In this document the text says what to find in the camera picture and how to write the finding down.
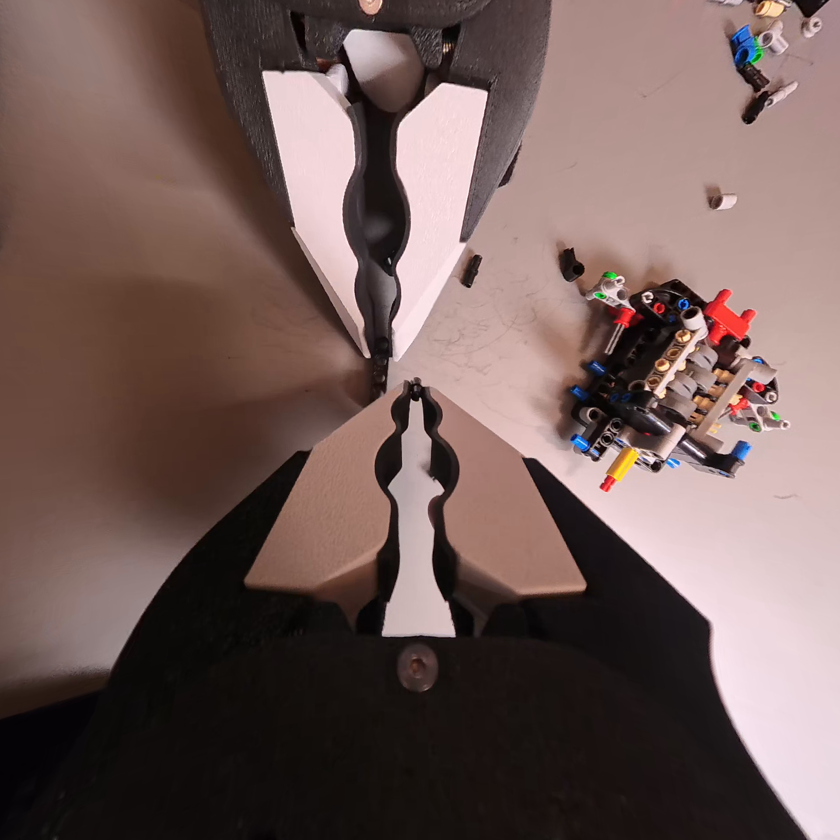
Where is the multicolour lego chassis assembly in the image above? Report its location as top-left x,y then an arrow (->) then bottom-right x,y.
567,270 -> 791,493

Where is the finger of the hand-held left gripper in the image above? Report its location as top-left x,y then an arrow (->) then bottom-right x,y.
389,80 -> 491,363
261,62 -> 379,360

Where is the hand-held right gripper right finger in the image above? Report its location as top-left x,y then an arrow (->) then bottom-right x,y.
422,386 -> 588,636

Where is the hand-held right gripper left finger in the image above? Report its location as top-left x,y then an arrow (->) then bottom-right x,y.
243,384 -> 413,632

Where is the pile of loose lego pieces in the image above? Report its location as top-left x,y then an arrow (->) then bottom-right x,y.
707,0 -> 829,126

